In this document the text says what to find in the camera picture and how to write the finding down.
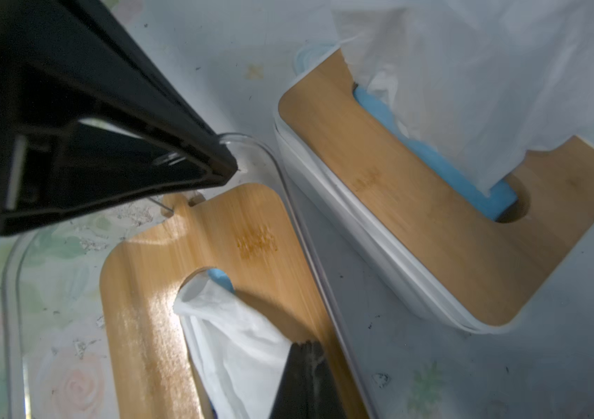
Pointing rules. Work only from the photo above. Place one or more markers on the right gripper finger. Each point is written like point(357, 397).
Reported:
point(307, 388)

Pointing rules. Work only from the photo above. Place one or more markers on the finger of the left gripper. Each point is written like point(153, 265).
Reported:
point(87, 121)

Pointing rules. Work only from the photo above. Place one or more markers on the bamboo tissue box lid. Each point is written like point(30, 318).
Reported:
point(441, 256)

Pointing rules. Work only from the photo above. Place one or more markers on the dark bamboo lid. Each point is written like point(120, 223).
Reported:
point(247, 233)

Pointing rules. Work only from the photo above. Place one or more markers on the clear plastic tissue box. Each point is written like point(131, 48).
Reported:
point(88, 303)

